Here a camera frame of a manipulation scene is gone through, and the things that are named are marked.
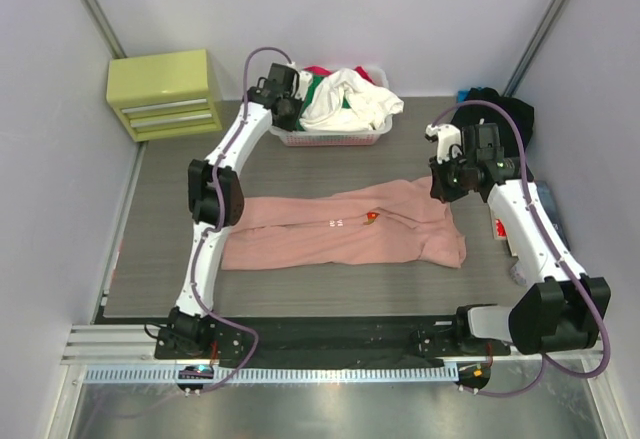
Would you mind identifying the white plastic basket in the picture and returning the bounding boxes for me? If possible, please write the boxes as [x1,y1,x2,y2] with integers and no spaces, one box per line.
[269,63,392,148]

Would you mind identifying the pink printed t-shirt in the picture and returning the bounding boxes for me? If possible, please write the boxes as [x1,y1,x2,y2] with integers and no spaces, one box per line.
[221,177,466,270]

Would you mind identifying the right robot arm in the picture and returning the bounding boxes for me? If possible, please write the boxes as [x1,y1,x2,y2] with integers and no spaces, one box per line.
[425,124,611,355]

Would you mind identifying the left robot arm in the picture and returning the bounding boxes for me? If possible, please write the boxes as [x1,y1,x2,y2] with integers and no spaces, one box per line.
[156,63,303,359]

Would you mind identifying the red green garment in basket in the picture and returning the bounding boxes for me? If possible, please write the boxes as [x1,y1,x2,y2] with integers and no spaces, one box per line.
[301,66,375,114]

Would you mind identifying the white t-shirt in basket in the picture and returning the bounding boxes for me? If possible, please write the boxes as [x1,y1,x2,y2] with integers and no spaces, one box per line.
[298,68,404,132]

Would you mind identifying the black folded t-shirt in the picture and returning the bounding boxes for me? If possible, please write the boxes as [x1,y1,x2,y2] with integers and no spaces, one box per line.
[450,87,535,159]

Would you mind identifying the blue folded garment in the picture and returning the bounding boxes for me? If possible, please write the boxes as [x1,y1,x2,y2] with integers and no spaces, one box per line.
[456,89,471,103]

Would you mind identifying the dark blue book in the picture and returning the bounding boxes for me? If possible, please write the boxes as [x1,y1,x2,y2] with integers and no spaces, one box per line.
[535,181,571,250]

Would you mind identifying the clear plastic cup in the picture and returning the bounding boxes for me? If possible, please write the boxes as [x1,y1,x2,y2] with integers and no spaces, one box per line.
[509,262,526,287]

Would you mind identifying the yellow-green drawer box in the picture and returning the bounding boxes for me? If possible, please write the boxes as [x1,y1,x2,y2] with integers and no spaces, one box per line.
[106,49,222,143]

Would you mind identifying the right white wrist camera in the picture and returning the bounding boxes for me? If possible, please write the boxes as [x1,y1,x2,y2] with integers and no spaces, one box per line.
[425,124,463,164]

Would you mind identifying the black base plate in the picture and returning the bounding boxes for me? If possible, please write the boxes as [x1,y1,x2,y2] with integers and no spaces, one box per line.
[154,311,510,370]

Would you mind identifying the slotted cable duct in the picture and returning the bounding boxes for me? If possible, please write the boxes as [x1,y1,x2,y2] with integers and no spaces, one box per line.
[84,363,459,385]

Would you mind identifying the right aluminium corner post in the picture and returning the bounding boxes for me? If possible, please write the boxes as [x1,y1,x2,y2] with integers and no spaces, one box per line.
[503,0,570,97]

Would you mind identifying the aluminium corner post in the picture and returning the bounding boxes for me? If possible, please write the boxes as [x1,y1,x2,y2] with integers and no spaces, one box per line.
[80,0,126,59]
[503,0,570,97]

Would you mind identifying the left aluminium corner post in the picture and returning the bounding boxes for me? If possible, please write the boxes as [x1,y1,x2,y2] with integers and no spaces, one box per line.
[80,0,126,59]

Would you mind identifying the aluminium frame rail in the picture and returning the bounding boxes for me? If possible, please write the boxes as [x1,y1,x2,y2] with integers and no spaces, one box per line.
[60,325,604,365]

